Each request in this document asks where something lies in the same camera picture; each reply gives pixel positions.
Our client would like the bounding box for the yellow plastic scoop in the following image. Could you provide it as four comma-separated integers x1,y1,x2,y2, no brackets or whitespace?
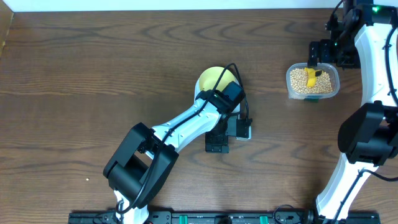
304,67,317,88

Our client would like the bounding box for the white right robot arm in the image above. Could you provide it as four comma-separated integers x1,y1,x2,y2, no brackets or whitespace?
302,0,397,223

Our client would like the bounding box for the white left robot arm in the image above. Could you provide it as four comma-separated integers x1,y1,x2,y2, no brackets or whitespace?
103,89,246,223

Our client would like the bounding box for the white digital kitchen scale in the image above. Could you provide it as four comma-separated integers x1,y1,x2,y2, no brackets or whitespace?
195,80,252,144

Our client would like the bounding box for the yellow bowl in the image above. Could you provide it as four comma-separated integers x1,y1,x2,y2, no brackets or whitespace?
198,67,238,91

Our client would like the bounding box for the clear plastic container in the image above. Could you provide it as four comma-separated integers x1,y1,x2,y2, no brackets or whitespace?
286,63,340,100

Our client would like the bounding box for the soybeans pile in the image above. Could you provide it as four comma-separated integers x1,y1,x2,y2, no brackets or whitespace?
290,68,333,94

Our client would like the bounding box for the cardboard box edge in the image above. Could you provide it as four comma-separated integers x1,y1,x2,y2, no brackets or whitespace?
0,0,14,55

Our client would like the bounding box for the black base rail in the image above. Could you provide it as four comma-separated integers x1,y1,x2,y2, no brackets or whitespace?
68,205,381,224

